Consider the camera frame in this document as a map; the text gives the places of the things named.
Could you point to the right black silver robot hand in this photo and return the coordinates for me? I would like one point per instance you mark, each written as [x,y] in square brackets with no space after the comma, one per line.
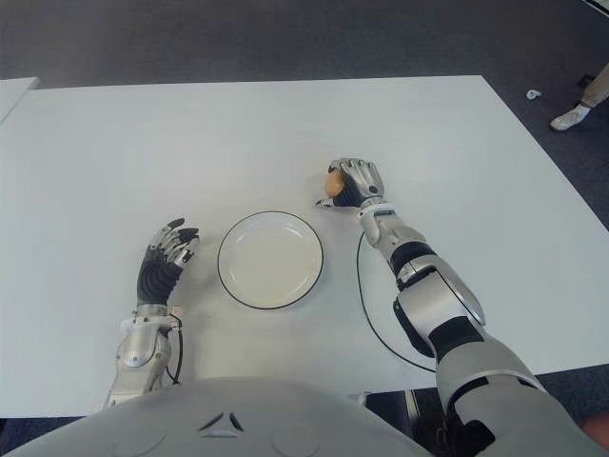
[364,183]

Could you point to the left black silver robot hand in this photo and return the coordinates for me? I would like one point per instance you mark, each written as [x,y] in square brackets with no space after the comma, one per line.
[154,278]

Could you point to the yellow red apple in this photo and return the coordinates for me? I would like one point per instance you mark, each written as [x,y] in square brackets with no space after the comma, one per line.
[333,184]

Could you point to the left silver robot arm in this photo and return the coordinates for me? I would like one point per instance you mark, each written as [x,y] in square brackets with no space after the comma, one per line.
[138,343]

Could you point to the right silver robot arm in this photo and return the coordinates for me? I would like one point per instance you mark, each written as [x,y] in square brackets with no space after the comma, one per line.
[457,304]

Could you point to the white plate with black rim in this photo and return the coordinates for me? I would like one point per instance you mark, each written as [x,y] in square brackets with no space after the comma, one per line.
[271,259]

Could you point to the grey robot torso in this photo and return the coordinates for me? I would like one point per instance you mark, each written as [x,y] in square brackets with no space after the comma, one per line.
[214,428]

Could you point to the small white floor object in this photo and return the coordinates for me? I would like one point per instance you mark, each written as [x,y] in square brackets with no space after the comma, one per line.
[532,94]

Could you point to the white sneaker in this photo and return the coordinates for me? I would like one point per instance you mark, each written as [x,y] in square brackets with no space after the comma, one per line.
[568,120]

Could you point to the white table with grey edge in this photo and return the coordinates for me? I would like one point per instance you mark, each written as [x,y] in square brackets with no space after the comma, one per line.
[12,97]

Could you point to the person's trouser leg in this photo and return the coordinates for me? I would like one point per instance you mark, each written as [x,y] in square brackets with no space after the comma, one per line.
[597,90]

